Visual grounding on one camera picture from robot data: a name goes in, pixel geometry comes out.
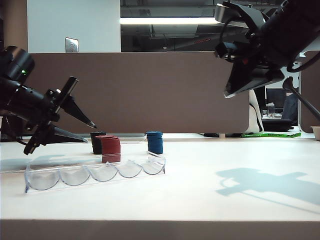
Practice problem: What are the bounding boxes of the red poker chip stack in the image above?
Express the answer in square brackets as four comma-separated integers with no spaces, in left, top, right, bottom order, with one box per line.
[99,135,121,164]

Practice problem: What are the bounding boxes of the wide brown partition panel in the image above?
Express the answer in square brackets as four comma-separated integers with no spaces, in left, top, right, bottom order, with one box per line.
[24,51,251,135]

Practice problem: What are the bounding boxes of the dark blue office chair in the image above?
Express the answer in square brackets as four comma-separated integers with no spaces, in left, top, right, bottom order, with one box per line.
[281,93,300,121]

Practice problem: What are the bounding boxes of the short tan paper cup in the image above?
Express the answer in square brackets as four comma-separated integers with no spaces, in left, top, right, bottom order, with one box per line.
[309,125,320,141]

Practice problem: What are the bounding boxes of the long ceiling light strip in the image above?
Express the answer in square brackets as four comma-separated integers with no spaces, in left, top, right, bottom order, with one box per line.
[119,17,217,25]

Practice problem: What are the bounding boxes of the black computer monitor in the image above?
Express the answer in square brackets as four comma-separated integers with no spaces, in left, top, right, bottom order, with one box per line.
[265,87,287,106]

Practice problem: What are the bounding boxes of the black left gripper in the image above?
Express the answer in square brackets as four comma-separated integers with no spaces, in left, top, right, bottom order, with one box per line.
[23,76,98,155]

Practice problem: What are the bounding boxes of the black slanted rod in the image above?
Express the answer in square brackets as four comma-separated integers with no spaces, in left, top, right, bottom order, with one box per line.
[282,76,320,117]

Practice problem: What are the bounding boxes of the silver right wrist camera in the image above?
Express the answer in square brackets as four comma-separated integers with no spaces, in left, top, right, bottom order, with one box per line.
[214,2,253,26]

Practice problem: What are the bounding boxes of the green tape strip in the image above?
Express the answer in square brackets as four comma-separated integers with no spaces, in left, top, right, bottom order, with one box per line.
[241,131,302,139]

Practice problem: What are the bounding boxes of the clear plastic chip tray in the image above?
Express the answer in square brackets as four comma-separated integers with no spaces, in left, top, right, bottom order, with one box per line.
[23,156,167,194]

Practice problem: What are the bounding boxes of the white chair with black stripe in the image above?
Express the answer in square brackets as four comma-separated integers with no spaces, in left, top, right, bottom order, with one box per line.
[246,89,265,135]

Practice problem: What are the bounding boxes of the black poker chip stack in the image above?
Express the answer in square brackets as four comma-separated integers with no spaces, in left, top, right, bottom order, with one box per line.
[89,131,107,155]

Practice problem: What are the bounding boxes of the blue poker chip stack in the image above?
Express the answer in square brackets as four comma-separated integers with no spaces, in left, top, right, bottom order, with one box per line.
[145,130,164,155]

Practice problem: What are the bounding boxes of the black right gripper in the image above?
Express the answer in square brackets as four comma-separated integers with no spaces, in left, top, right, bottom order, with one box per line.
[214,24,286,98]

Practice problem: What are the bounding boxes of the silver wall switch plate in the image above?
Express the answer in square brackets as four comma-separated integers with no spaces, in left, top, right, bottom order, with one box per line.
[64,36,80,53]

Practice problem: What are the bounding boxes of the narrow brown partition panel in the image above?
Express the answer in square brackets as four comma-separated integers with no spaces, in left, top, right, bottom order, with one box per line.
[299,56,320,133]

